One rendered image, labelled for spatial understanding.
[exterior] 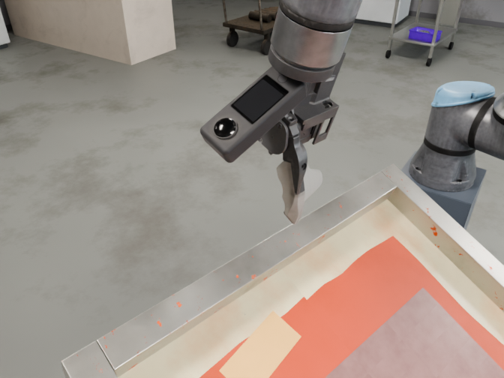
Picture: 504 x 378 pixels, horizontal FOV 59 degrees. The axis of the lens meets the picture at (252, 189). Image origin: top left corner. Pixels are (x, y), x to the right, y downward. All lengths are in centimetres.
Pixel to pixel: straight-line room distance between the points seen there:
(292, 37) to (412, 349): 43
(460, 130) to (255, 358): 69
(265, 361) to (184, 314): 12
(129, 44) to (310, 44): 536
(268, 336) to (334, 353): 9
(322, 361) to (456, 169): 65
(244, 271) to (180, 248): 216
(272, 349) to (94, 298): 203
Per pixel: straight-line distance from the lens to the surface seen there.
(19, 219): 328
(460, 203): 112
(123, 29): 575
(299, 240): 62
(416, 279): 73
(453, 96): 105
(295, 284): 63
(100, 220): 306
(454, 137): 108
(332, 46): 45
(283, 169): 52
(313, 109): 52
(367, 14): 766
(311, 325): 61
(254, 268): 58
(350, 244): 70
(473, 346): 73
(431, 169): 112
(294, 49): 45
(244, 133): 45
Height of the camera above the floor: 179
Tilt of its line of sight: 34 degrees down
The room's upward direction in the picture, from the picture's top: straight up
